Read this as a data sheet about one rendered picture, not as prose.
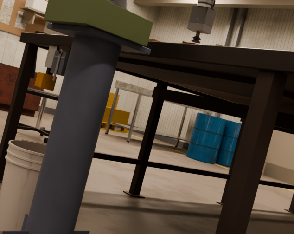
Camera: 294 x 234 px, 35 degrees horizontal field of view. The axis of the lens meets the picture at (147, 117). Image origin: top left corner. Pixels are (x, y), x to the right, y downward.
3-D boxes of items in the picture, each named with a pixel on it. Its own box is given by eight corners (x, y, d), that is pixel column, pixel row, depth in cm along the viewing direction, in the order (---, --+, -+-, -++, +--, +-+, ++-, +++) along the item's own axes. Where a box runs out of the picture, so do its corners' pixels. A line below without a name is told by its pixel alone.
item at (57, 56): (56, 81, 227) (65, 45, 226) (45, 78, 238) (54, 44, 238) (76, 86, 234) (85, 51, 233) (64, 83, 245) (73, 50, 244)
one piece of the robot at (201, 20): (222, 5, 203) (213, 41, 204) (206, 4, 209) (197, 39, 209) (211, -3, 196) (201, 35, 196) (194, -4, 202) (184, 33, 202)
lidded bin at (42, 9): (42, 15, 855) (45, 3, 855) (51, 15, 831) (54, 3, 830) (23, 7, 828) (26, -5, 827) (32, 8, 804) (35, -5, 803)
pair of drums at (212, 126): (246, 170, 802) (258, 127, 800) (208, 164, 729) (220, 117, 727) (217, 160, 849) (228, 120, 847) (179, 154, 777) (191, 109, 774)
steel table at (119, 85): (201, 155, 879) (214, 107, 876) (127, 142, 749) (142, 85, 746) (175, 146, 930) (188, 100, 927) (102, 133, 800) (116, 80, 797)
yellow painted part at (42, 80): (40, 87, 244) (51, 44, 244) (33, 86, 251) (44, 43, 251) (54, 91, 249) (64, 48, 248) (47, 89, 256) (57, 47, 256)
